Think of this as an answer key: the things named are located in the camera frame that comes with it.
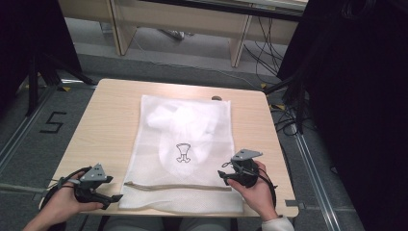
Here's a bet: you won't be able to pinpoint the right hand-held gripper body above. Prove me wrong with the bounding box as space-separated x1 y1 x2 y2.
230 148 264 189

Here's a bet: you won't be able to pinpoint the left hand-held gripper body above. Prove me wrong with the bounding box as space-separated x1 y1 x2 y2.
74 163 114 204

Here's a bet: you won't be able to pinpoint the white mesh laundry bag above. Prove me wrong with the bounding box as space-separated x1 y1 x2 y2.
117 93 245 215

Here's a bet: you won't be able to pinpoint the person's right hand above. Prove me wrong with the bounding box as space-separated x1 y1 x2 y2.
227 160 279 222

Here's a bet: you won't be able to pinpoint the person's left hand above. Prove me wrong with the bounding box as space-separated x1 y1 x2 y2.
38 179 105 226

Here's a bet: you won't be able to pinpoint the person's grey clothing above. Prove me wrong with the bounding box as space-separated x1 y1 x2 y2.
101 216 239 231

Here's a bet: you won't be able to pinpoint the white garment with black print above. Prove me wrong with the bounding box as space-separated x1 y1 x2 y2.
145 103 223 181

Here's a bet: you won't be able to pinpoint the black metal stand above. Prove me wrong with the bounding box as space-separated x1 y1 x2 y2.
26 53 98 117
264 67 310 135

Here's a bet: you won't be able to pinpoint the black curtain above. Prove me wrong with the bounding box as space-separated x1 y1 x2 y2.
0 0 84 112
276 0 408 231

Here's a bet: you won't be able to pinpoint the grey power strip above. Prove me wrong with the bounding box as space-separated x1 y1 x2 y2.
157 28 195 41

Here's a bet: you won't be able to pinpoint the light wooden desk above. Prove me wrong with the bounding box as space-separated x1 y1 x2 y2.
57 0 310 68

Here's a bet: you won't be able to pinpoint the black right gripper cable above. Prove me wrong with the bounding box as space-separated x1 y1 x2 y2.
256 167 279 210

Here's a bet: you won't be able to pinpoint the metal floor rail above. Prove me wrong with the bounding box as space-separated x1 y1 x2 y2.
293 132 342 231
0 85 60 176

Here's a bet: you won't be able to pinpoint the black floor cables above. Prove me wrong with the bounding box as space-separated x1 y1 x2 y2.
242 15 288 85

